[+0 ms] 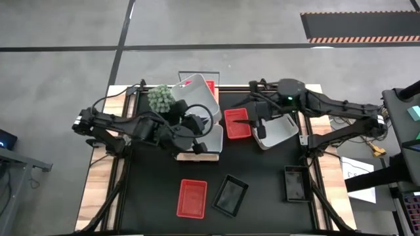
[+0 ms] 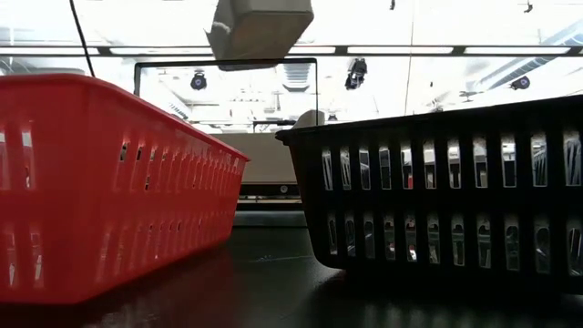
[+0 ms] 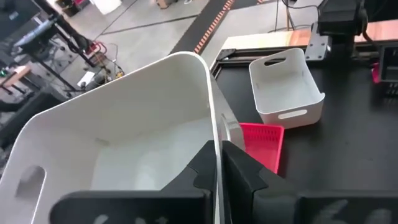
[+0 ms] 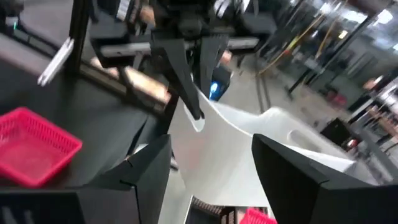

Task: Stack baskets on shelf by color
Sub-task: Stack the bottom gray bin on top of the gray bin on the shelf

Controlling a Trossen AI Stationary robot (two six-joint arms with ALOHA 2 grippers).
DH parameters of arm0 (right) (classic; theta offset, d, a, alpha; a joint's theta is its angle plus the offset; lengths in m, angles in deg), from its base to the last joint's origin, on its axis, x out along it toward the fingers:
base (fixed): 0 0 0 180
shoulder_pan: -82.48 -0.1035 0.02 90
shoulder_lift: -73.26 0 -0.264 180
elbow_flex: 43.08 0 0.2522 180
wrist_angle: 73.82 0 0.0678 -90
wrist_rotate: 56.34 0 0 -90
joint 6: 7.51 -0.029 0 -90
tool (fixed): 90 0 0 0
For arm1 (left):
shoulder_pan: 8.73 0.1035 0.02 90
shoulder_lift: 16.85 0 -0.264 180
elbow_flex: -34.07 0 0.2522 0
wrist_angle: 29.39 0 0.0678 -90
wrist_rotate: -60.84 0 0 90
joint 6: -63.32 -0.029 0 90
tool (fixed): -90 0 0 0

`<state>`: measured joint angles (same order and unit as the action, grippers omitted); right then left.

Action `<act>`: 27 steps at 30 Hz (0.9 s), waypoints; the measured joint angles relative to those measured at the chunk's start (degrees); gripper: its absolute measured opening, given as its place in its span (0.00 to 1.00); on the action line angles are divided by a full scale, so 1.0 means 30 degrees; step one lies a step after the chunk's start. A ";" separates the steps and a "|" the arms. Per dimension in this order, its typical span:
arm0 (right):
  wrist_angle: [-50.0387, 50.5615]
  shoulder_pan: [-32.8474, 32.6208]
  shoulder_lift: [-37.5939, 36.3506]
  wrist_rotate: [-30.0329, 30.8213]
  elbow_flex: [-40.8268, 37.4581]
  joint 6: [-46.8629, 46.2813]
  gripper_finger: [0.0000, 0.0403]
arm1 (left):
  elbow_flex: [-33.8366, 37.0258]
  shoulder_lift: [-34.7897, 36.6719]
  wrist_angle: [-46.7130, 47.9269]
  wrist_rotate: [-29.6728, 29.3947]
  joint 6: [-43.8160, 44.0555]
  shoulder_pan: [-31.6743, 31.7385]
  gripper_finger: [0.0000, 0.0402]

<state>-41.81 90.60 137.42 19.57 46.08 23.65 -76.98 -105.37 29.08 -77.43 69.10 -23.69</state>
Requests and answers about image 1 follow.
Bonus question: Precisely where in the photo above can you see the teal box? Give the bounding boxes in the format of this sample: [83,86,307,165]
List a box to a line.
[407,105,420,121]

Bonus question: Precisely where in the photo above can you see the dark monitor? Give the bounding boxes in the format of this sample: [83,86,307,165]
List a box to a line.
[0,128,18,151]

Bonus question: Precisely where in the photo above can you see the black hazard-striped floor mat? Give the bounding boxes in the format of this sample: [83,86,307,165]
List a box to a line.
[300,10,420,44]

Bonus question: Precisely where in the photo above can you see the white paper sheet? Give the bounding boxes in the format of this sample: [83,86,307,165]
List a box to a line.
[341,156,377,204]

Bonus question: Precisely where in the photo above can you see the green plant in white pot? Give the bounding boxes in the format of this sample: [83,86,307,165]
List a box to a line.
[146,84,177,114]

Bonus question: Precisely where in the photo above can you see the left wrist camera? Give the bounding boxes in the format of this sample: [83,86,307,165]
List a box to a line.
[192,141,209,155]

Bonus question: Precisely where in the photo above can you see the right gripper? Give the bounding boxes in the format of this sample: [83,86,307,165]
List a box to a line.
[230,94,282,128]

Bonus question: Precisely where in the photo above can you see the backlit keyboard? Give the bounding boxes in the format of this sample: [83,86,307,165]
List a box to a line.
[402,192,420,224]

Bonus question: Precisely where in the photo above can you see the black pole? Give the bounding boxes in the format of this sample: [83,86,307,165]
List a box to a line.
[398,80,420,101]

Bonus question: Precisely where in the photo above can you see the black plastic mesh basket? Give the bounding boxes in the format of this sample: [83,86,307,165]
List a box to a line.
[212,174,249,218]
[283,165,312,203]

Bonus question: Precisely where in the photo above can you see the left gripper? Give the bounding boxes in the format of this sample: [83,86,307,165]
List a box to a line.
[182,113,212,135]

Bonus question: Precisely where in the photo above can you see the yellow cable connector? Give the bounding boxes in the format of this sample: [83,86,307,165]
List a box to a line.
[367,141,387,157]

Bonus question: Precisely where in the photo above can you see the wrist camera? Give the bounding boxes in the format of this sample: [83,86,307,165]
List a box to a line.
[257,118,269,141]
[192,141,209,155]

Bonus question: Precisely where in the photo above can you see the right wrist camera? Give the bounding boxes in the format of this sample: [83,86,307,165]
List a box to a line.
[257,118,269,141]

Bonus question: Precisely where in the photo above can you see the black tablet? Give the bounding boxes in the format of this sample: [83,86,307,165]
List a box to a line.
[402,139,420,152]

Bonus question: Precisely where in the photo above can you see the black cart beam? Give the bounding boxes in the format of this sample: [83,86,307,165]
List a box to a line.
[344,153,411,193]

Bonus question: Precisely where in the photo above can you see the grey metal desk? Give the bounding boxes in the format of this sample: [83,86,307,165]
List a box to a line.
[0,147,53,227]

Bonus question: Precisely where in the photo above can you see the red plastic mesh basket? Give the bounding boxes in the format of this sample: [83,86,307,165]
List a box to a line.
[184,79,217,96]
[224,108,252,140]
[176,178,208,220]

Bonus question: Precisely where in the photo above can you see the wooden shelf with black rails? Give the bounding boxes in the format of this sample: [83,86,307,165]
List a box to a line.
[176,71,221,162]

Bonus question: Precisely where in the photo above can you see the black left camera cable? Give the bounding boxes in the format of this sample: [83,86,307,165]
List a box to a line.
[185,104,215,139]

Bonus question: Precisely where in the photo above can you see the black aluminium rig frame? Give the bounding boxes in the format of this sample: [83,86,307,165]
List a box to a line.
[74,78,358,236]

